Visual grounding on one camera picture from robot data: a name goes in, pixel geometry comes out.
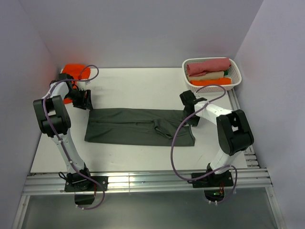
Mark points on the white plastic basket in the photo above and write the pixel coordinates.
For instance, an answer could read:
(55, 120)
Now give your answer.
(234, 74)

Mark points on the rolled orange t shirt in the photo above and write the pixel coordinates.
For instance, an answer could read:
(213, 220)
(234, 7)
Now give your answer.
(220, 81)

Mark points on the aluminium rail frame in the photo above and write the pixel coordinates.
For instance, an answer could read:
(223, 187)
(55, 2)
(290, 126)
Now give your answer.
(136, 169)

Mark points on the dark grey t shirt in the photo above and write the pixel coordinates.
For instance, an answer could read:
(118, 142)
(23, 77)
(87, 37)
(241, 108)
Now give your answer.
(139, 127)

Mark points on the rolled pink t shirt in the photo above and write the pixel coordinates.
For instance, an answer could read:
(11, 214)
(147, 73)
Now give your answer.
(212, 65)

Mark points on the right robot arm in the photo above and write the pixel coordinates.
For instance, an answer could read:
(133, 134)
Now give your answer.
(234, 136)

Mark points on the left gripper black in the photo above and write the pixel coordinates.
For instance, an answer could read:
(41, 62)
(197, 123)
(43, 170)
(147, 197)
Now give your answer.
(85, 102)

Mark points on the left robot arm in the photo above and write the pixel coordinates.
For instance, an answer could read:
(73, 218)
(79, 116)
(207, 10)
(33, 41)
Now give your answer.
(54, 121)

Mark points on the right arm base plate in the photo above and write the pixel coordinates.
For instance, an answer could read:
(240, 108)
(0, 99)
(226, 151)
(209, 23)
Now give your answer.
(215, 184)

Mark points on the rolled beige t shirt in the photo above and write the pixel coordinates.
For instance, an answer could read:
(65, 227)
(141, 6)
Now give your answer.
(207, 76)

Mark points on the orange t shirt on table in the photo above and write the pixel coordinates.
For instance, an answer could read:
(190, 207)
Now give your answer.
(77, 72)

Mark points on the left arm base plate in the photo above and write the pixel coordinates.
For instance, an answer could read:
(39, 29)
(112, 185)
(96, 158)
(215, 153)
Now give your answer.
(85, 191)

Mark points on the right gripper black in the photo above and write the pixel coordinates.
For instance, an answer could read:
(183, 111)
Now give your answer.
(194, 121)

